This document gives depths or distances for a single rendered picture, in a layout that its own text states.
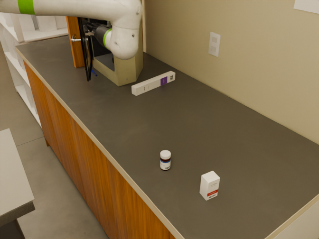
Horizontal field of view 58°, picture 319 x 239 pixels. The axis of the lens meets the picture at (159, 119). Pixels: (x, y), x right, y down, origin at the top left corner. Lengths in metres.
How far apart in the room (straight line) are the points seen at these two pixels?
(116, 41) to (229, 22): 0.59
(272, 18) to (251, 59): 0.20
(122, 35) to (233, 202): 0.68
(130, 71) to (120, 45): 0.51
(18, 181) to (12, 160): 0.08
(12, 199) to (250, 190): 0.74
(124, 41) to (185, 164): 0.50
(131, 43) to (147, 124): 0.37
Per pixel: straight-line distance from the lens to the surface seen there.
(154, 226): 1.11
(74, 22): 1.78
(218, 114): 1.35
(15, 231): 1.17
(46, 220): 2.20
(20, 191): 0.98
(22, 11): 1.10
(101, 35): 1.21
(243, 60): 1.43
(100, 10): 1.07
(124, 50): 1.09
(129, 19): 1.07
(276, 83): 1.35
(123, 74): 1.56
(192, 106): 1.39
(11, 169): 0.92
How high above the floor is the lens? 1.65
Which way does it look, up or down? 34 degrees down
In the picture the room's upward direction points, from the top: straight up
